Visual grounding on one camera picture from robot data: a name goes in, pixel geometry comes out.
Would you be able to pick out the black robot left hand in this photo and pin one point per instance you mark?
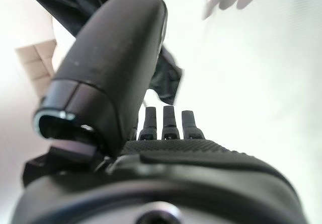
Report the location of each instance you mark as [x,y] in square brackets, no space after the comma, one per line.
[151,183]

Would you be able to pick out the black garment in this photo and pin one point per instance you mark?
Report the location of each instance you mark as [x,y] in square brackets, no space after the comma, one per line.
[63,7]

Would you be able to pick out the beige cardboard boxes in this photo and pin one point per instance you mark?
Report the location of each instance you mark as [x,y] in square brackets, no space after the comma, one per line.
[37,65]

